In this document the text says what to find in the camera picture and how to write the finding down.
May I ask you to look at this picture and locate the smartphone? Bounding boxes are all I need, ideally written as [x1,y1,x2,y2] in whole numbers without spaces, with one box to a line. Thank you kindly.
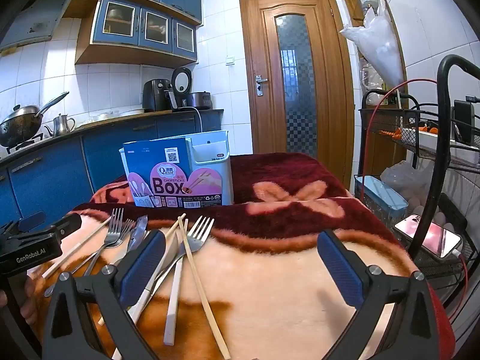
[394,214,463,259]

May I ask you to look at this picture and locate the clear plastic bag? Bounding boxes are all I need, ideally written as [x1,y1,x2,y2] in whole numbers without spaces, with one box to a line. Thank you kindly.
[380,160,432,211]

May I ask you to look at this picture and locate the gas stove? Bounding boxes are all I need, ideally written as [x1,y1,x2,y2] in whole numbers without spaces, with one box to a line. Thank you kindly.
[5,133,44,154]

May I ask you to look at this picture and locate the wooden door with glass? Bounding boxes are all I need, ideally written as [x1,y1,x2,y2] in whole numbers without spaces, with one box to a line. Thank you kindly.
[240,0,355,188]

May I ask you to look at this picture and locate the brown pressure cooker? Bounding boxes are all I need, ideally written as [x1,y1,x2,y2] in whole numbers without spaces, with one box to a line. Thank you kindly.
[187,91,212,110]

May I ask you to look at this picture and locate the blue kitchen base cabinets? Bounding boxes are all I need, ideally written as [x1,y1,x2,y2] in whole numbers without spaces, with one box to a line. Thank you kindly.
[0,109,224,229]

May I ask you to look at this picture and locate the light blue plastic container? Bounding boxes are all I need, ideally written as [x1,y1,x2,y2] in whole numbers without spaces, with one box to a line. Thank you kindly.
[354,174,409,229]

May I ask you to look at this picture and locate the white tray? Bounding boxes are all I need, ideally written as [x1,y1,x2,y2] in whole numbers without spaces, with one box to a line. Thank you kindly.
[379,124,480,152]

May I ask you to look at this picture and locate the steel wok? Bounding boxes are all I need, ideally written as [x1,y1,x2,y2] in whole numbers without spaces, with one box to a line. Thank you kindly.
[0,91,70,148]

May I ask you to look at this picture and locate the wooden side cabinet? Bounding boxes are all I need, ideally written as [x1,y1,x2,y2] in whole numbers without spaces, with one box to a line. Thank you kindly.
[339,0,407,175]

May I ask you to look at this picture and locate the printed red plush blanket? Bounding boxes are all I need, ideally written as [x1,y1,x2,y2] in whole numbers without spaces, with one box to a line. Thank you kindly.
[28,153,456,360]

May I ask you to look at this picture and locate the pile of eggs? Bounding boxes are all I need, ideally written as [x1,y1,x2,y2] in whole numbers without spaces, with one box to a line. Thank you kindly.
[409,195,456,231]

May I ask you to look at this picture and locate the grey range hood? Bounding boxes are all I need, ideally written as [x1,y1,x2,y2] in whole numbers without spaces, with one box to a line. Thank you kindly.
[0,0,81,51]

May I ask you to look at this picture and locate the red cable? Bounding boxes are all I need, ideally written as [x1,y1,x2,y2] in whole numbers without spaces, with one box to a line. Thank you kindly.
[365,79,469,319]

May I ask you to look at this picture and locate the cream chopstick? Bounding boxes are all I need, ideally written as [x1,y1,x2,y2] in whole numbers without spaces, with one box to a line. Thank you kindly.
[42,215,113,280]

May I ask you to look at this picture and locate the rice cooker with open lid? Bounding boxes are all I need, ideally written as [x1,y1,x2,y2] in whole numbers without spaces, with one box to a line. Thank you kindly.
[172,67,194,109]

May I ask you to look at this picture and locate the white plastic bag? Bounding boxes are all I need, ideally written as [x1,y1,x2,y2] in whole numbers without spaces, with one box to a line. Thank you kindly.
[339,0,404,87]

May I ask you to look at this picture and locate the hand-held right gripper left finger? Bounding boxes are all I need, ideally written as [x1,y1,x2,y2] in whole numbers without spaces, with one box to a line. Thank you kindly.
[44,229,167,360]

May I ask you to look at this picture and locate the person's left hand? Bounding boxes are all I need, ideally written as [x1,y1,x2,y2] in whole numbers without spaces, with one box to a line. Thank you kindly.
[20,272,41,321]

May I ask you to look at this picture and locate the light blue utensil holder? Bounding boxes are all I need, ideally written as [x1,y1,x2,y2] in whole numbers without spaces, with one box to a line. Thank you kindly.
[119,129,234,208]

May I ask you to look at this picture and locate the wooden cutting board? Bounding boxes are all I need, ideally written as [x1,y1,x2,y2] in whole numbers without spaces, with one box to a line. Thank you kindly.
[75,114,151,130]

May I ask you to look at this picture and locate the silver kitchen knife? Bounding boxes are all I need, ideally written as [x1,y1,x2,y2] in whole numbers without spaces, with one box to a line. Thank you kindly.
[127,215,149,254]

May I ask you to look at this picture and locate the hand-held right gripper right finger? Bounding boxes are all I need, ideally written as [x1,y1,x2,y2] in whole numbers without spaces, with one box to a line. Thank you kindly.
[317,229,440,360]

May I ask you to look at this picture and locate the black air fryer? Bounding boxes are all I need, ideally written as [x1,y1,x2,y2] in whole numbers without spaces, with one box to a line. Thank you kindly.
[142,79,177,113]

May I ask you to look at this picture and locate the blue glass-door wall cabinet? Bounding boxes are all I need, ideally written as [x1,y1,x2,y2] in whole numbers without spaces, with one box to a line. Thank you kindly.
[75,0,203,64]

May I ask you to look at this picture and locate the black device on cart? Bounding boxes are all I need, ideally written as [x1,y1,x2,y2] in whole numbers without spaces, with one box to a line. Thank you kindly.
[452,95,480,145]

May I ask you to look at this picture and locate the white chopstick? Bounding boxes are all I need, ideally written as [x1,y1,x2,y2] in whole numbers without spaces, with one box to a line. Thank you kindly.
[163,229,186,346]

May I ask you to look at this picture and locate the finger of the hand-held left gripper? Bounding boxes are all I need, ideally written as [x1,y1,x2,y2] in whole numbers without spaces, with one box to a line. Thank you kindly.
[0,211,47,238]
[48,213,82,241]

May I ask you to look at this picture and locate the black metal cart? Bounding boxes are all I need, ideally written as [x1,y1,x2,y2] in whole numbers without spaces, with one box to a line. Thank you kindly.
[354,54,480,308]

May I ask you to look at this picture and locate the white power cable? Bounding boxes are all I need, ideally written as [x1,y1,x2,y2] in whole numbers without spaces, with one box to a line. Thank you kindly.
[187,107,203,136]

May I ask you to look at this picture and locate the steel kettle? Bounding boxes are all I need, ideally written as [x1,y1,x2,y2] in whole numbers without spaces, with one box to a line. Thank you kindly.
[44,113,76,137]

